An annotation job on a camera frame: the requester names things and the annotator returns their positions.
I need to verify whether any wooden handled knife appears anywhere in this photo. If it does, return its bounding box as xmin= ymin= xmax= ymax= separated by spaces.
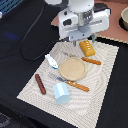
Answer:
xmin=61 ymin=50 xmax=102 ymax=66

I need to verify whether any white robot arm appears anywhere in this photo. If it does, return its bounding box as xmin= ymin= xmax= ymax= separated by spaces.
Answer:
xmin=45 ymin=0 xmax=111 ymax=45

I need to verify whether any brown toy sausage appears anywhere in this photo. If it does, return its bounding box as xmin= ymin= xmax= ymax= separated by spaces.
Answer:
xmin=35 ymin=74 xmax=46 ymax=95

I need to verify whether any wooden handled fork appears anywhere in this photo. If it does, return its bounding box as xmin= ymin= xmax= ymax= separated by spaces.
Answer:
xmin=48 ymin=73 xmax=89 ymax=92

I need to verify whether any yellow toy bread loaf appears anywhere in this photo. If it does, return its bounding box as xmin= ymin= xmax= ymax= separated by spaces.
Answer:
xmin=79 ymin=41 xmax=96 ymax=57

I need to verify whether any beige bowl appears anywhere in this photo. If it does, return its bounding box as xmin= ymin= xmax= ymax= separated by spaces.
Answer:
xmin=121 ymin=7 xmax=128 ymax=30

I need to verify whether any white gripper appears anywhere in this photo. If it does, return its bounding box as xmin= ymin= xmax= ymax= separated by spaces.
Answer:
xmin=58 ymin=8 xmax=110 ymax=47

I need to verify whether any beige woven placemat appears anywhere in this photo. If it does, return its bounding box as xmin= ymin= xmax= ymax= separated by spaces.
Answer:
xmin=17 ymin=40 xmax=118 ymax=128

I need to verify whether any beige round plate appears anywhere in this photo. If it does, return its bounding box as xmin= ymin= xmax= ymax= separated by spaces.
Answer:
xmin=59 ymin=57 xmax=87 ymax=81

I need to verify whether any black cable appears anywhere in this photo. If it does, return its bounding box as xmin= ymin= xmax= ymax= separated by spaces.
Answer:
xmin=19 ymin=1 xmax=61 ymax=62

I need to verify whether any light blue cup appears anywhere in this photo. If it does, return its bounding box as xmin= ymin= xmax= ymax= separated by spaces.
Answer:
xmin=53 ymin=83 xmax=70 ymax=104

